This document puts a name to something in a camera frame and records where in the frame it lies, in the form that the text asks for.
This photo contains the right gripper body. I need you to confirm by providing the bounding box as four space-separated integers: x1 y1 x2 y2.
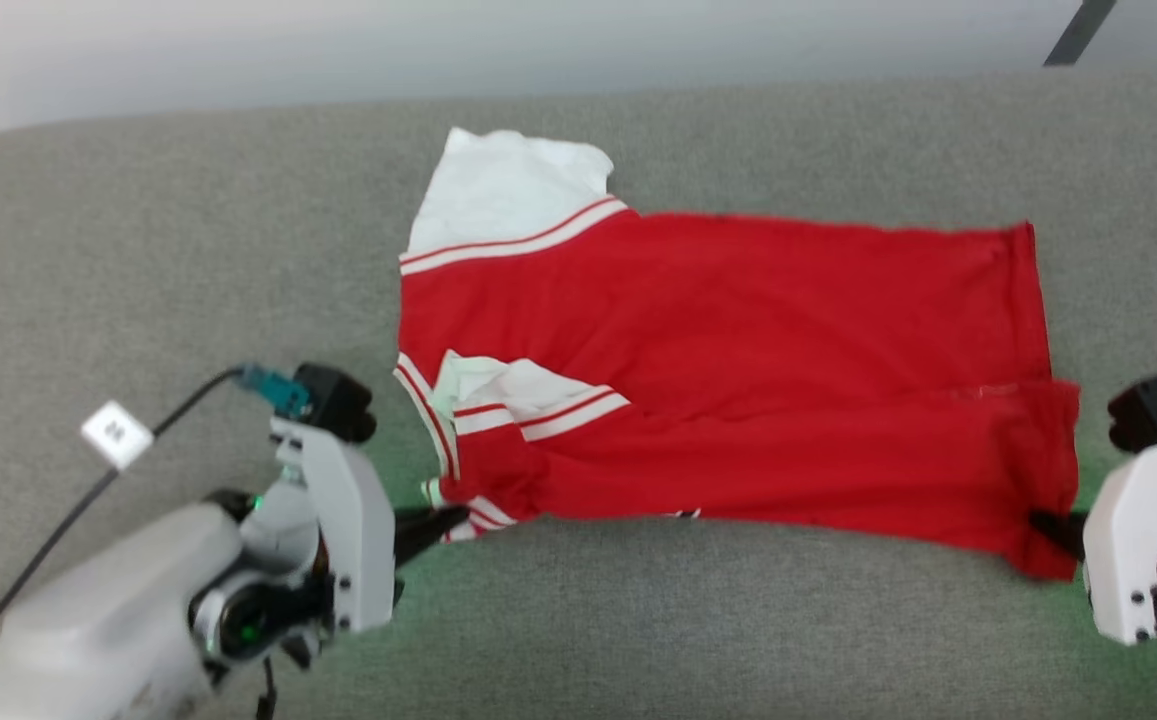
1082 424 1157 668

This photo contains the dark grey metal bar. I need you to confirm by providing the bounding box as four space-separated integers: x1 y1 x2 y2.
1042 0 1120 68

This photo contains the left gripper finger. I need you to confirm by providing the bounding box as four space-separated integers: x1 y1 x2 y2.
393 504 471 568

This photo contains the red and white garment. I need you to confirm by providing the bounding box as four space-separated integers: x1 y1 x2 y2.
392 126 1082 584

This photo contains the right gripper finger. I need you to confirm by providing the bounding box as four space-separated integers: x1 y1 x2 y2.
1027 509 1087 563

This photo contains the left black cable teal plug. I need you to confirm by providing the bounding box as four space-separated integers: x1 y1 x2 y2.
0 362 316 678

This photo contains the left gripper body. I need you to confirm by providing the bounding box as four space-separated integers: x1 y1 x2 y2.
188 417 403 669

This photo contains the white cable label tag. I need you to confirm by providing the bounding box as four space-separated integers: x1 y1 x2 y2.
80 399 155 472

